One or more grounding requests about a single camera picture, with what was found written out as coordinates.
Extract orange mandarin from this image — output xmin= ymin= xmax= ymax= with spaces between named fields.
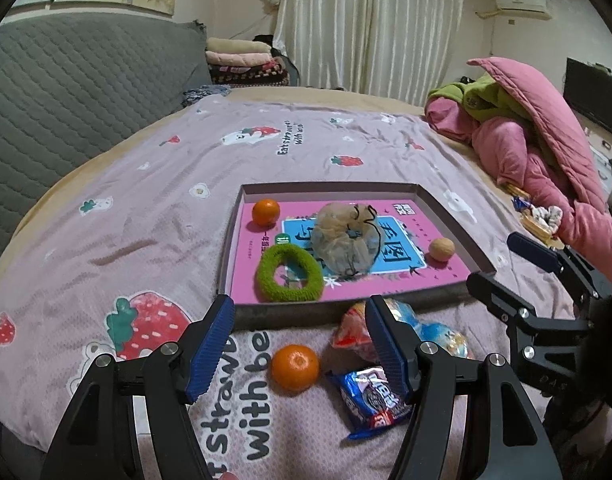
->
xmin=270 ymin=344 xmax=320 ymax=393
xmin=251 ymin=198 xmax=281 ymax=227

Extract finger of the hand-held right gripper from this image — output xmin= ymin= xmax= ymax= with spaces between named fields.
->
xmin=466 ymin=271 xmax=541 ymax=333
xmin=507 ymin=232 xmax=612 ymax=306

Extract pink quilt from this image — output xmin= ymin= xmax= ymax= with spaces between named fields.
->
xmin=426 ymin=56 xmax=612 ymax=286

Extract toy egg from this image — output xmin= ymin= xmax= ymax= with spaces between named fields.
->
xmin=386 ymin=299 xmax=475 ymax=361
xmin=331 ymin=301 xmax=387 ymax=365

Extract dark cloth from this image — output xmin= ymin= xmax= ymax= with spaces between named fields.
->
xmin=253 ymin=34 xmax=287 ymax=58

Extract blue cookie packet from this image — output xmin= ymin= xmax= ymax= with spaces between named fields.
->
xmin=326 ymin=366 xmax=417 ymax=442

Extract black television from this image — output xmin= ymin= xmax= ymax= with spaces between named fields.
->
xmin=563 ymin=57 xmax=612 ymax=138

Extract grey quilted headboard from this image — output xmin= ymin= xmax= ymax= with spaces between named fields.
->
xmin=0 ymin=14 xmax=211 ymax=281

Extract person's right forearm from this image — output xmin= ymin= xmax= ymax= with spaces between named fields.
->
xmin=548 ymin=295 xmax=612 ymax=480

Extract white cabinet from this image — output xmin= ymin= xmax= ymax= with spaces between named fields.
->
xmin=588 ymin=142 xmax=612 ymax=201

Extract green garment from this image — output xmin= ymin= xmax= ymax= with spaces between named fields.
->
xmin=428 ymin=77 xmax=534 ymax=123

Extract walnut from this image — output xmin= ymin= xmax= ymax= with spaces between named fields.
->
xmin=430 ymin=238 xmax=457 ymax=264

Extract beige folded blanket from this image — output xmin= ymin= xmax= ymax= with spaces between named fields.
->
xmin=206 ymin=37 xmax=271 ymax=55

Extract white curtain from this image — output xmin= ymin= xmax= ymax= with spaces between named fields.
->
xmin=273 ymin=0 xmax=466 ymax=98

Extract lilac printed blanket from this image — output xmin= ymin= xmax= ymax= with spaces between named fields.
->
xmin=0 ymin=95 xmax=581 ymax=480

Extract pink folded blanket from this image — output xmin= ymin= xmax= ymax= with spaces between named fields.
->
xmin=206 ymin=51 xmax=274 ymax=68

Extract blue patterned cloth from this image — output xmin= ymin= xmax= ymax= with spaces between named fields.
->
xmin=182 ymin=85 xmax=231 ymax=106

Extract shallow grey cardboard box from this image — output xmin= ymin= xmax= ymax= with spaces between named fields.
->
xmin=217 ymin=181 xmax=496 ymax=331

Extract white air conditioner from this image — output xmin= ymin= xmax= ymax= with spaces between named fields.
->
xmin=494 ymin=0 xmax=554 ymax=21

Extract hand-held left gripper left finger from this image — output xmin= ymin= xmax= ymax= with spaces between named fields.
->
xmin=40 ymin=294 xmax=237 ymax=480

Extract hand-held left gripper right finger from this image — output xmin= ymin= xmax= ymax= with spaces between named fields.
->
xmin=364 ymin=295 xmax=564 ymax=480

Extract dark patterned folded blanket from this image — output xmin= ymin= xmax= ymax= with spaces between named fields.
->
xmin=208 ymin=62 xmax=291 ymax=86

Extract beige lotus-slice mesh bag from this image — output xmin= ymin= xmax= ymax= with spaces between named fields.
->
xmin=313 ymin=201 xmax=381 ymax=277

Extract white floral scrunchie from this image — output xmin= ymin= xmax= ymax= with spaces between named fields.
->
xmin=530 ymin=205 xmax=564 ymax=233

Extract green fuzzy scrunchie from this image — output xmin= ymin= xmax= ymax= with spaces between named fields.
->
xmin=256 ymin=243 xmax=325 ymax=304

